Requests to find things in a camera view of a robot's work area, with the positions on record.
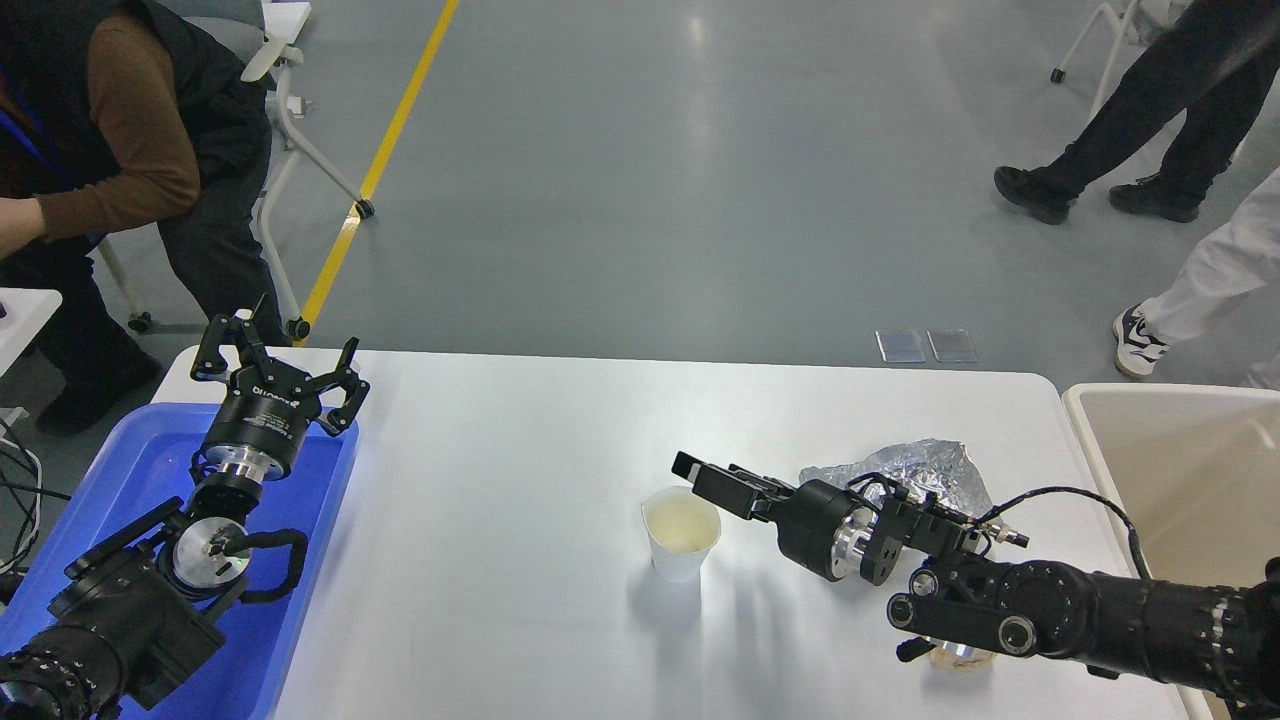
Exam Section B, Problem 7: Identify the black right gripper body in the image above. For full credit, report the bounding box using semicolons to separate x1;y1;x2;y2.
771;480;873;582

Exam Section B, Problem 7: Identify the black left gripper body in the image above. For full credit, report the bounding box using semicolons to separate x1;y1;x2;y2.
192;363;329;483

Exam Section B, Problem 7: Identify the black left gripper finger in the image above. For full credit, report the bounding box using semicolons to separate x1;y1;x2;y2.
300;337;371;437
191;293;273;386

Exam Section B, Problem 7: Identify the white paper cup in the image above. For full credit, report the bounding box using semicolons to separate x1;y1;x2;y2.
641;487;721;583

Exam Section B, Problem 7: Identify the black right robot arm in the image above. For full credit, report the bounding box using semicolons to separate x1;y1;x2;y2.
672;452;1277;719

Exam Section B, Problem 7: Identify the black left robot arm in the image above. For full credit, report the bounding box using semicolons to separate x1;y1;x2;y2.
3;310;370;719

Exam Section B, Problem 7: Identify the blue plastic tray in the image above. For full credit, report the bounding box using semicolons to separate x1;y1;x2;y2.
1;404;360;719

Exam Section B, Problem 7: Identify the crumpled aluminium foil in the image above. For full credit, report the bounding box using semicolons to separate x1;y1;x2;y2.
797;438;993;518

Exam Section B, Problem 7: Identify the crumpled brown paper ball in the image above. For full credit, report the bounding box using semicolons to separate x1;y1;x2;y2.
927;646;995;673

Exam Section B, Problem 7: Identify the white side table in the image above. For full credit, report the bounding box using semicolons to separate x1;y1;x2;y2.
0;286;61;375

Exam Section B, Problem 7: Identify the left metal floor plate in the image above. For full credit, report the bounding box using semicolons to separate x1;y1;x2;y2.
876;328;927;364

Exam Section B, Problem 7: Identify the metal floor plate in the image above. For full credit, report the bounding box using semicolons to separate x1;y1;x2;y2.
876;328;927;364
927;329;980;364

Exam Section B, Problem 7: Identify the right metal floor plate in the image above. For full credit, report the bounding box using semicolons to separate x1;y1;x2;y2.
927;329;980;364

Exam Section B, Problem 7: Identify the seated person brown sweater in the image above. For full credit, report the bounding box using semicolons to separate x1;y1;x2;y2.
1;1;287;436

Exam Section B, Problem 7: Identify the grey office chair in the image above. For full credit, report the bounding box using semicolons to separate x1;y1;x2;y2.
161;1;375;341

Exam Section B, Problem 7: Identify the white box on floor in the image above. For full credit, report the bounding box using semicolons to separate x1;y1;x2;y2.
261;1;312;44

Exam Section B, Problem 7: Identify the beige plastic bin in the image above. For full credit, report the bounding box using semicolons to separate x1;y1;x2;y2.
1062;383;1280;720

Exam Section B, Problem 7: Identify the person in white clothes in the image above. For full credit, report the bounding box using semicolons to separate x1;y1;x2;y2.
1111;170;1279;380

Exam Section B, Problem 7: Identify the white chair right background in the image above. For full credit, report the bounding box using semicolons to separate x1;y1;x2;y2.
1050;1;1190;117

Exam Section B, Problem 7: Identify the person in black trousers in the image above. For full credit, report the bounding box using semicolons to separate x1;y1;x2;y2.
995;1;1279;225

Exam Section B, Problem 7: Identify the black cables bundle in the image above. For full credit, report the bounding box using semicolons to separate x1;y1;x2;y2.
0;415;73;582

